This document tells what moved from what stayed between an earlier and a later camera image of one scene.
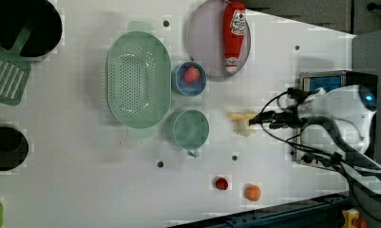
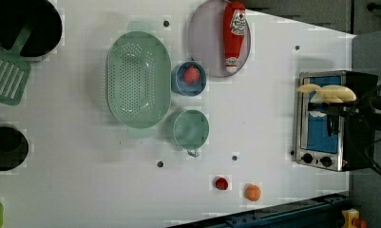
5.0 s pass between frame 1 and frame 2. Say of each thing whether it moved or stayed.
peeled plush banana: moved
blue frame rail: stayed
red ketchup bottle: stayed
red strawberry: stayed
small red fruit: stayed
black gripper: moved
